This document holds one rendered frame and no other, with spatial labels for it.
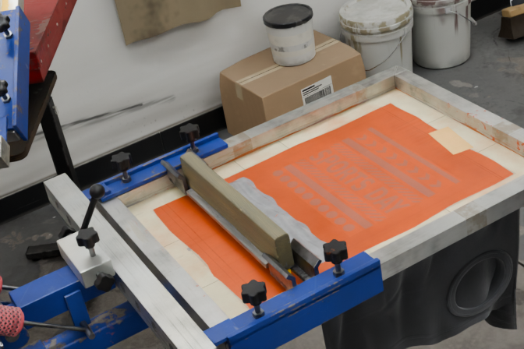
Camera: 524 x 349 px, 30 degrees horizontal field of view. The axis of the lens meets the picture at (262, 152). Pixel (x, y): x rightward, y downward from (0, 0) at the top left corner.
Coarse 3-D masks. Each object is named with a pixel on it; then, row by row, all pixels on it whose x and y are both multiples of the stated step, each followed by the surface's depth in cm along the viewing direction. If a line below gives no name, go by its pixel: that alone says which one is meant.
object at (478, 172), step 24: (432, 144) 206; (456, 168) 196; (480, 168) 195; (504, 168) 194; (456, 192) 189; (312, 216) 190; (408, 216) 185; (432, 216) 184; (360, 240) 181; (384, 240) 180; (216, 264) 182; (240, 264) 181; (240, 288) 175
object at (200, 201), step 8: (192, 192) 197; (200, 200) 194; (208, 208) 192; (216, 216) 189; (224, 224) 186; (232, 232) 183; (240, 240) 181; (248, 240) 180; (248, 248) 178; (256, 248) 178; (256, 256) 176; (264, 264) 173
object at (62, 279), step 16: (64, 272) 173; (16, 288) 171; (32, 288) 171; (48, 288) 170; (64, 288) 170; (80, 288) 171; (96, 288) 173; (112, 288) 175; (16, 304) 168; (32, 304) 167; (48, 304) 169; (64, 304) 171; (32, 320) 169
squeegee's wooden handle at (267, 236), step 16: (192, 160) 195; (192, 176) 195; (208, 176) 189; (208, 192) 190; (224, 192) 183; (224, 208) 185; (240, 208) 178; (256, 208) 177; (240, 224) 181; (256, 224) 173; (272, 224) 172; (256, 240) 176; (272, 240) 169; (288, 240) 170; (272, 256) 172; (288, 256) 171
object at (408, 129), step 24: (360, 120) 219; (384, 120) 217; (408, 120) 216; (312, 144) 214; (408, 144) 207; (264, 168) 208; (264, 192) 200; (288, 192) 199; (168, 216) 199; (192, 216) 197; (192, 240) 190; (216, 240) 189
